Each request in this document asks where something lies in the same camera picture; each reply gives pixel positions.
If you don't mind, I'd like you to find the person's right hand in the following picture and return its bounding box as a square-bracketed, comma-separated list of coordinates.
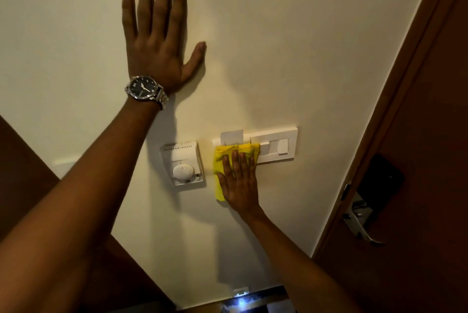
[216, 150, 261, 215]

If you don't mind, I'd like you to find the person's left hand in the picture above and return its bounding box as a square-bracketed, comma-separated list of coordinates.
[122, 0, 207, 95]

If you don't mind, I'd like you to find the yellow cleaning cloth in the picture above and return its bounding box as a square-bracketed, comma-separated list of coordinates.
[213, 143, 261, 202]

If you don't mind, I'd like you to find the person's right forearm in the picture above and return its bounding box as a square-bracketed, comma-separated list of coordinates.
[241, 204, 362, 313]

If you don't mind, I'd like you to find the person's left forearm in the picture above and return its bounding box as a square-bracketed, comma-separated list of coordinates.
[0, 97, 161, 313]

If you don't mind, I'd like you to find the white thermostat with round dial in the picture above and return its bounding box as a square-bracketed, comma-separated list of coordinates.
[160, 141, 205, 187]

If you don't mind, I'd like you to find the silver wristwatch with dark dial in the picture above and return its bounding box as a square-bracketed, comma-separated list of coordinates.
[125, 75, 169, 110]

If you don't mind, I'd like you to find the black electronic door lock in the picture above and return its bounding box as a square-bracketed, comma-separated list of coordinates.
[356, 154, 405, 222]

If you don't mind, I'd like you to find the brown wooden headboard panel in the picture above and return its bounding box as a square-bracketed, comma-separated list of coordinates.
[0, 115, 176, 313]

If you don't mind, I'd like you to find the brown wooden door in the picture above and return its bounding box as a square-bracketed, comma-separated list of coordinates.
[314, 0, 468, 313]

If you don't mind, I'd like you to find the white wall switch plate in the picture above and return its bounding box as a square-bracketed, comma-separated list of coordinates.
[212, 127, 298, 164]

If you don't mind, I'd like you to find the silver door lever handle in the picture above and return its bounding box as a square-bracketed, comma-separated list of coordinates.
[342, 192, 385, 246]

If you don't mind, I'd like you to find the brown wooden door frame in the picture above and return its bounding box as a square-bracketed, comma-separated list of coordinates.
[311, 0, 468, 258]

